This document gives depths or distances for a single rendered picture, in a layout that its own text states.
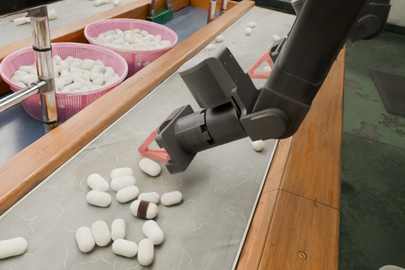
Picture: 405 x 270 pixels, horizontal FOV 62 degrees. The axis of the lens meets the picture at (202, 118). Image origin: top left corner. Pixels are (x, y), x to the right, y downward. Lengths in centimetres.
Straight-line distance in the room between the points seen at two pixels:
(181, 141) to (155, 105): 26
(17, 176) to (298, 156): 44
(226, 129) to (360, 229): 134
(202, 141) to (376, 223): 142
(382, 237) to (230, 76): 143
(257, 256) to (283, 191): 13
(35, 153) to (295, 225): 39
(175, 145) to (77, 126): 20
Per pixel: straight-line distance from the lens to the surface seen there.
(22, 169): 55
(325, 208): 55
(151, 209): 48
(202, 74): 42
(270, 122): 40
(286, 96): 39
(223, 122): 45
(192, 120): 48
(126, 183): 52
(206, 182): 56
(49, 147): 58
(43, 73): 58
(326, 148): 68
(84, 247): 45
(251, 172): 60
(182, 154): 49
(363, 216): 181
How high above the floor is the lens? 112
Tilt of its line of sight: 32 degrees down
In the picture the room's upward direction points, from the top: 9 degrees clockwise
